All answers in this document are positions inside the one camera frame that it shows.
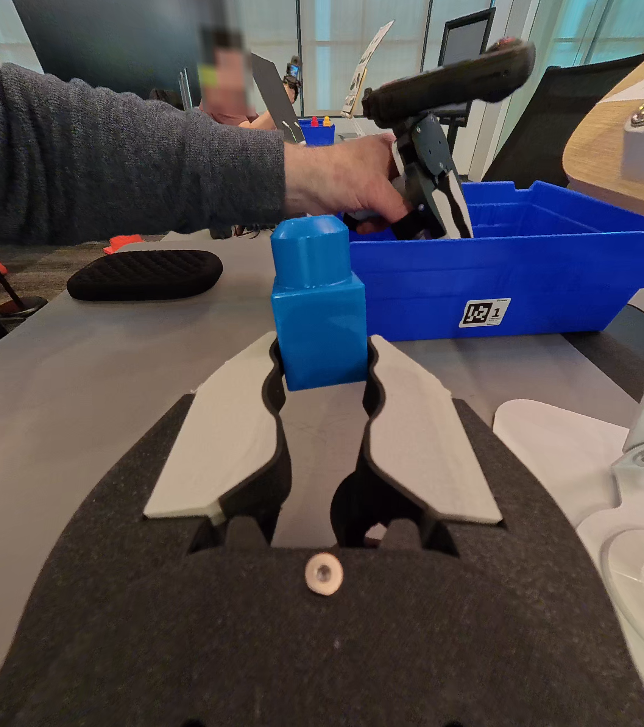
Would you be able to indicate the tilted document stand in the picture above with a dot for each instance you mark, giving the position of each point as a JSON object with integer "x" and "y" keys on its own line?
{"x": 367, "y": 63}

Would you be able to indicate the black ribbed wrist rest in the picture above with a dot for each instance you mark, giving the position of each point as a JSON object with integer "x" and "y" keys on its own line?
{"x": 140, "y": 275}

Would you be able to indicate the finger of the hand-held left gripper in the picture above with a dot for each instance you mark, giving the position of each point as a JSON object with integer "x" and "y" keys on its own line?
{"x": 456, "y": 210}

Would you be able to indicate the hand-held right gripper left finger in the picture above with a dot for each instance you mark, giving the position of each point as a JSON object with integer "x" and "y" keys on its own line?
{"x": 220, "y": 454}

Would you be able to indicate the instruction board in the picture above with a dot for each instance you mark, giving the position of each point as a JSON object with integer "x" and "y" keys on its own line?
{"x": 600, "y": 159}

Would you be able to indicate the white document stand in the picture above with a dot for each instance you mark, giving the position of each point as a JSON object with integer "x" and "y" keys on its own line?
{"x": 560, "y": 454}

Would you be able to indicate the blue plastic bin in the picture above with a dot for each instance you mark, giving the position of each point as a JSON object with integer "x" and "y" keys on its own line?
{"x": 526, "y": 273}
{"x": 320, "y": 134}

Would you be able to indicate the blue toy building block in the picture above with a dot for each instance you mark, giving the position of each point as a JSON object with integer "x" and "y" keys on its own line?
{"x": 320, "y": 329}

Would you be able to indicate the small monitor on stand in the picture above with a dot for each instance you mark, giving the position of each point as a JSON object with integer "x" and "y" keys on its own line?
{"x": 464, "y": 40}

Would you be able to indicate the black panel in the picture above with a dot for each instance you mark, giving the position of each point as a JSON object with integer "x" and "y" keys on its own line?
{"x": 560, "y": 136}

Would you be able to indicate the person's left hand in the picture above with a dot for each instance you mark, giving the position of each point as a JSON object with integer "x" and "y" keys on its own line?
{"x": 345, "y": 176}

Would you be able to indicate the grey open laptop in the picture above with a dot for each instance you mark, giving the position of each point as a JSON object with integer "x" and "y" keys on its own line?
{"x": 276, "y": 102}

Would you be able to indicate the grey desk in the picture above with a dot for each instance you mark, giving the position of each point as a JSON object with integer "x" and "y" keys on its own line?
{"x": 95, "y": 364}

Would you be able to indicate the large dark display screen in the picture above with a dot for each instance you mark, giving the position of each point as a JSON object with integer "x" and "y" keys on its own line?
{"x": 106, "y": 28}

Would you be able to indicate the person's left forearm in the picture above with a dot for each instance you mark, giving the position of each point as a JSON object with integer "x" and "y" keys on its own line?
{"x": 129, "y": 159}

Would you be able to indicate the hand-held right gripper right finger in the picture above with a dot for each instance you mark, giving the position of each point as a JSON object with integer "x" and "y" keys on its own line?
{"x": 430, "y": 454}

